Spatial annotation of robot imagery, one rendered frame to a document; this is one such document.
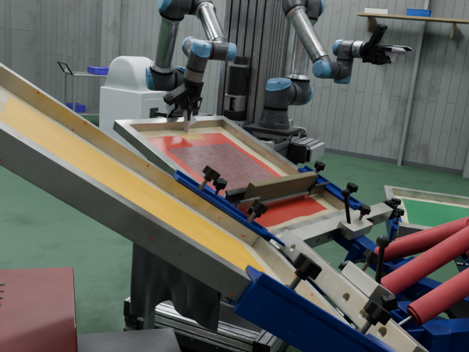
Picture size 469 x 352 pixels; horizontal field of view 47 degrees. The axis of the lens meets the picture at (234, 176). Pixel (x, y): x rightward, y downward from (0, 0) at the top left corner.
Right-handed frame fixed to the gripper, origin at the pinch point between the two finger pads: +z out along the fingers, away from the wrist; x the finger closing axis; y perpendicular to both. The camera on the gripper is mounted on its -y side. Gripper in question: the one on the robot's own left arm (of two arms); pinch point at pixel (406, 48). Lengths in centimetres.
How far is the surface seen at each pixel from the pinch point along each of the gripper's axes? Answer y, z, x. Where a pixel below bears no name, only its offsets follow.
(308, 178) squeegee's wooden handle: 41, 2, 61
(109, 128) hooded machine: 148, -495, -135
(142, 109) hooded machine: 120, -453, -159
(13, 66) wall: 122, -984, -201
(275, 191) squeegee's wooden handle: 41, 3, 79
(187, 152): 35, -37, 86
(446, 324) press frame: 53, 72, 91
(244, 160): 41, -29, 64
